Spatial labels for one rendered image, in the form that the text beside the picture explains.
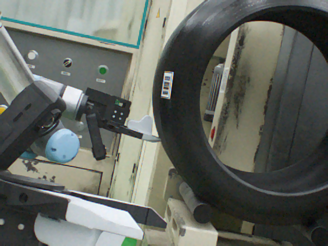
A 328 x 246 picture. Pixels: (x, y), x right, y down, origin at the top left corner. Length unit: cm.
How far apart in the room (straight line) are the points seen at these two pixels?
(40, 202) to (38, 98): 9
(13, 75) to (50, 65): 89
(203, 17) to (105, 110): 32
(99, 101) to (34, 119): 106
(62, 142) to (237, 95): 63
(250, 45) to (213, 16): 41
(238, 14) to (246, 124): 48
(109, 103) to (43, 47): 75
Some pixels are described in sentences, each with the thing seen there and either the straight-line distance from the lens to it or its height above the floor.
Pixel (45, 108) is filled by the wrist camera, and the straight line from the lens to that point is 53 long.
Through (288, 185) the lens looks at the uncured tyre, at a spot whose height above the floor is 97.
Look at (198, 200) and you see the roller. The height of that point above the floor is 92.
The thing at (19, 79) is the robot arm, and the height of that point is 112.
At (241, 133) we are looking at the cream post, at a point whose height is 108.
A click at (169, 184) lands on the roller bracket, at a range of 186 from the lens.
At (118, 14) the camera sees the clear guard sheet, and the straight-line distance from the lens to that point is 225.
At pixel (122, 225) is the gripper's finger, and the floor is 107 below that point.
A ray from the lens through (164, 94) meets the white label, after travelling 151.
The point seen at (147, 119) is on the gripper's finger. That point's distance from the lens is 159.
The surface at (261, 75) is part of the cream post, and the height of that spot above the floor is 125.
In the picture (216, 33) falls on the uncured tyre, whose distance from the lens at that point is 150.
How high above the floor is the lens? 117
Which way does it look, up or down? 3 degrees down
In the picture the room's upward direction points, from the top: 12 degrees clockwise
